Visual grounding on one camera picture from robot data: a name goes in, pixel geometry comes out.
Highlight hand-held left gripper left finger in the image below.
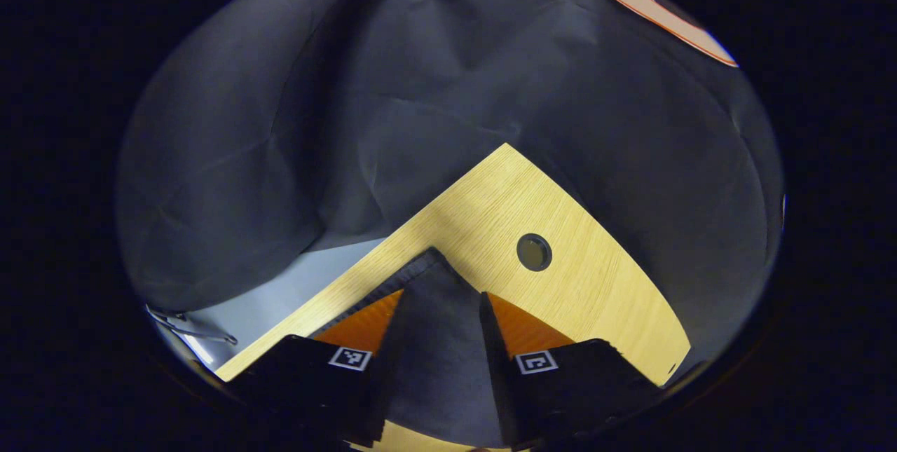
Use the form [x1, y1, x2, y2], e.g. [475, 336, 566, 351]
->
[227, 288, 405, 448]

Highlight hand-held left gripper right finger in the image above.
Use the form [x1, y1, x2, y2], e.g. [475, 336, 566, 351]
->
[479, 291, 664, 448]

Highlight dark denim jeans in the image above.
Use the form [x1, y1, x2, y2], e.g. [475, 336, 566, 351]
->
[328, 247, 507, 450]

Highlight thin metal wire frame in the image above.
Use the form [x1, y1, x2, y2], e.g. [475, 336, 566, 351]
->
[144, 303, 240, 348]

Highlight round table cable grommet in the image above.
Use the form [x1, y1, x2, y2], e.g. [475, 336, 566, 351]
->
[516, 233, 554, 273]

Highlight black backdrop cloth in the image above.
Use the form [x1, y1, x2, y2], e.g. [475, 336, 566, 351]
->
[116, 0, 786, 386]

